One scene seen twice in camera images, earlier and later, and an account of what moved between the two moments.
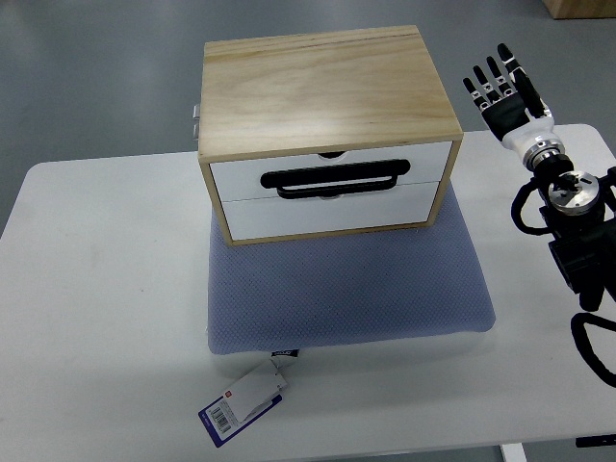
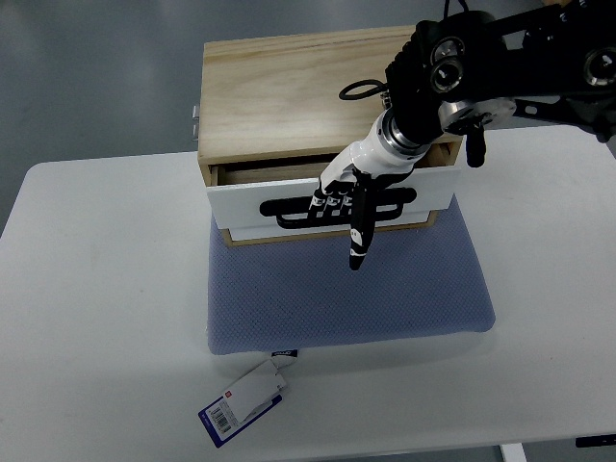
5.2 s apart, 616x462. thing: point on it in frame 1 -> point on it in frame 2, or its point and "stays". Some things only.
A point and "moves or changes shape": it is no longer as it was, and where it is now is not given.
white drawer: (241, 180) moves or changes shape
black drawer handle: (277, 179) -> (277, 206)
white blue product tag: (223, 418) stays
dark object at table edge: (596, 441) stays
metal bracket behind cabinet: (195, 117) stays
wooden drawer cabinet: (324, 135) stays
